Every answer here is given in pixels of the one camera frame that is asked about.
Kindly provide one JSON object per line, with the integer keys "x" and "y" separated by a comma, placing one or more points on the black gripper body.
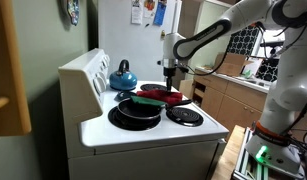
{"x": 169, "y": 72}

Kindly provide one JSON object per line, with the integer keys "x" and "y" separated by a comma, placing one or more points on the red kitchen towel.
{"x": 159, "y": 96}

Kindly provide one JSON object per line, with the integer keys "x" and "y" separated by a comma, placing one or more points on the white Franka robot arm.
{"x": 293, "y": 83}

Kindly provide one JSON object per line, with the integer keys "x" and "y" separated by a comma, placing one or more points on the black coil burner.
{"x": 113, "y": 88}
{"x": 133, "y": 124}
{"x": 151, "y": 87}
{"x": 184, "y": 116}

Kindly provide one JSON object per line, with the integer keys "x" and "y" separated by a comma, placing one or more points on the green cloth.
{"x": 148, "y": 101}

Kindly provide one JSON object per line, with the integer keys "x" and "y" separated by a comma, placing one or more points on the gold fridge magnet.
{"x": 163, "y": 34}

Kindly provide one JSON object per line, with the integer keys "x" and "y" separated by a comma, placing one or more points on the black frying pan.
{"x": 139, "y": 110}

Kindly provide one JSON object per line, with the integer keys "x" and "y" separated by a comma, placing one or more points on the white refrigerator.
{"x": 126, "y": 46}

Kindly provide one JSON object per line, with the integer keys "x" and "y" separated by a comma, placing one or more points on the colourful fridge flyer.
{"x": 159, "y": 13}

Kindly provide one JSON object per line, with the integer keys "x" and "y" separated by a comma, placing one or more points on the cardboard box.
{"x": 233, "y": 65}

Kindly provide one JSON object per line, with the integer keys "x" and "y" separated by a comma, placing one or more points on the fridge picture magnet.
{"x": 149, "y": 6}

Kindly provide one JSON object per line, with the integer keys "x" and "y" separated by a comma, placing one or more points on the white fridge paper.
{"x": 136, "y": 11}

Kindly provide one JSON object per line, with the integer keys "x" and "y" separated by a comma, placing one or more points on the pale green tall cabinet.
{"x": 206, "y": 10}

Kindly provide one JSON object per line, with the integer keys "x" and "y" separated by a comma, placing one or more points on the wooden base cabinets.
{"x": 239, "y": 106}

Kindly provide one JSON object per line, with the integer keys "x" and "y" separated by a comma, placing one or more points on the white electric stove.
{"x": 143, "y": 156}

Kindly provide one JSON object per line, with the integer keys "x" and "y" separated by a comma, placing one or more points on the green item on counter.
{"x": 248, "y": 74}

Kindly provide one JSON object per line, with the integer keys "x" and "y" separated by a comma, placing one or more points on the white countertop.
{"x": 256, "y": 86}

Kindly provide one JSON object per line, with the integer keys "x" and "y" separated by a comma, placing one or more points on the wooden platform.
{"x": 228, "y": 156}

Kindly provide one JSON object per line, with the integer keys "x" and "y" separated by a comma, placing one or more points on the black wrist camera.
{"x": 183, "y": 70}

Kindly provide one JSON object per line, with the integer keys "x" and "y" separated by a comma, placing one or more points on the black stereo camera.
{"x": 271, "y": 44}

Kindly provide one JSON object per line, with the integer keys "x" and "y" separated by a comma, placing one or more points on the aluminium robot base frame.
{"x": 246, "y": 166}

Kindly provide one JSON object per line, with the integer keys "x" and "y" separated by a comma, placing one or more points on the colourful decorative wall plate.
{"x": 73, "y": 11}

